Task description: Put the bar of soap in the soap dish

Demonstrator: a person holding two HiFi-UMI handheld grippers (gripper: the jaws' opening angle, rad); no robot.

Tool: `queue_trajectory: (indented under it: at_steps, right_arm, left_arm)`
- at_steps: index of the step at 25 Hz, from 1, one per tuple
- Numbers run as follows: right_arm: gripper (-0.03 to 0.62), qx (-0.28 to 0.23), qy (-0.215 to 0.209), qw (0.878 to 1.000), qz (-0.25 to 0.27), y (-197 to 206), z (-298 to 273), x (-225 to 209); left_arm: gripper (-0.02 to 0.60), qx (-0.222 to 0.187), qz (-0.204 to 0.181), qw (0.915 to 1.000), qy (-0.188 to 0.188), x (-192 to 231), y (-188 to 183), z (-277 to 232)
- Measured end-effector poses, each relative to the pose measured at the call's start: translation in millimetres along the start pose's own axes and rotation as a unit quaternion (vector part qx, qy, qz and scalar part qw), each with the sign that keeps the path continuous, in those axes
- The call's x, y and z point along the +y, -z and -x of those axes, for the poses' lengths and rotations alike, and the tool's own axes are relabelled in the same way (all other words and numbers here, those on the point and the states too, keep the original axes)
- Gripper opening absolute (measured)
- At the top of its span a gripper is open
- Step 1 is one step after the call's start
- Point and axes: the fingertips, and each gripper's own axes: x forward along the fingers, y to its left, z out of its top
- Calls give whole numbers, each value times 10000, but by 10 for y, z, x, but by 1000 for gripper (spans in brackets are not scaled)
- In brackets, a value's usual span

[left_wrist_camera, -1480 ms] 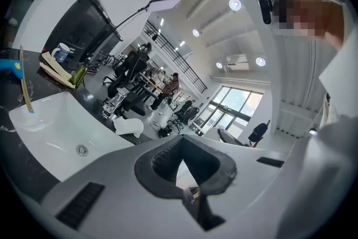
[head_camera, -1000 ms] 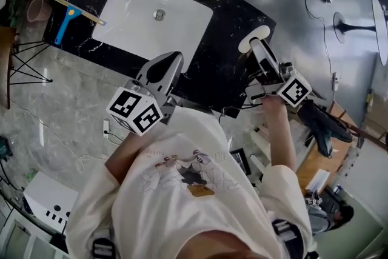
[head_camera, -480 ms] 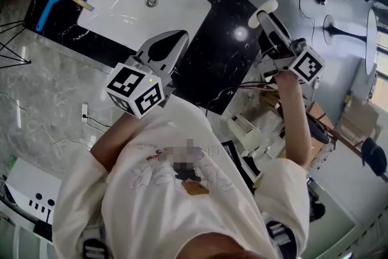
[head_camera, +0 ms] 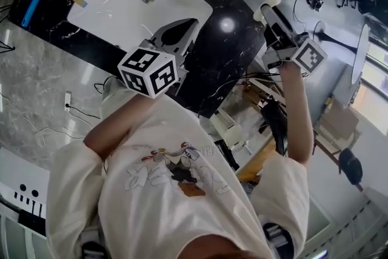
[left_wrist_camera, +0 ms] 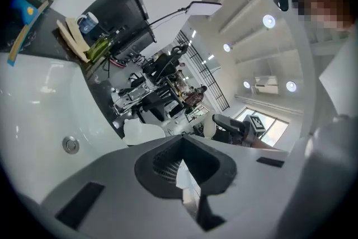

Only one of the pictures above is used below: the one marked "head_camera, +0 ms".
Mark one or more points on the white sink basin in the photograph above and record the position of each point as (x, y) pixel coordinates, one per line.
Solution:
(121, 9)

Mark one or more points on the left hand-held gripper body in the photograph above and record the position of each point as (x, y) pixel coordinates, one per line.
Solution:
(145, 69)

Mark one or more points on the black studio lamp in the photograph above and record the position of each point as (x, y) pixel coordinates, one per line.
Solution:
(351, 165)

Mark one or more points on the person's shoe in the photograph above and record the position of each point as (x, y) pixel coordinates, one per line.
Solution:
(92, 250)
(277, 239)

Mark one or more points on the white round table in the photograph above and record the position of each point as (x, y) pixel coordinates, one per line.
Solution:
(360, 54)

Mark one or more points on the cardboard box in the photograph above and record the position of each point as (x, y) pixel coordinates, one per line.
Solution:
(339, 121)

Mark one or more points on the white power strip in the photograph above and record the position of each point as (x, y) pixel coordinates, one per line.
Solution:
(67, 101)

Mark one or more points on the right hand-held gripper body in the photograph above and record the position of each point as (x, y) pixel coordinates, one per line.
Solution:
(309, 56)

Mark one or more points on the person's right forearm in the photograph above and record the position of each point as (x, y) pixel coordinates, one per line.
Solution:
(298, 118)

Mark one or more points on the person's white printed t-shirt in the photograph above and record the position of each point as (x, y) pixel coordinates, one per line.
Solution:
(169, 191)

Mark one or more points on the person's left forearm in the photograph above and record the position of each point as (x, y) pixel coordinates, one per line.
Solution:
(121, 127)

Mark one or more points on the black bag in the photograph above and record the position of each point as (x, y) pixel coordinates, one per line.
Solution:
(276, 124)

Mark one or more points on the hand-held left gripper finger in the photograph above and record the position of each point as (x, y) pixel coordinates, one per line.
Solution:
(194, 36)
(165, 29)

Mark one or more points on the person's left shoe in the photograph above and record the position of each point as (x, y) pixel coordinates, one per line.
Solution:
(92, 250)

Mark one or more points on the large glass window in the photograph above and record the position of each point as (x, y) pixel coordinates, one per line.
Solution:
(376, 85)

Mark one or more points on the white board with black marks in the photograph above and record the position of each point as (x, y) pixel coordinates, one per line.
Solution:
(18, 173)

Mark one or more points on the person's right shoe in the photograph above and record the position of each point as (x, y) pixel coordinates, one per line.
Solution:
(277, 239)

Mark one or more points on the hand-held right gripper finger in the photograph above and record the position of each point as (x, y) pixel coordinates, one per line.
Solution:
(274, 16)

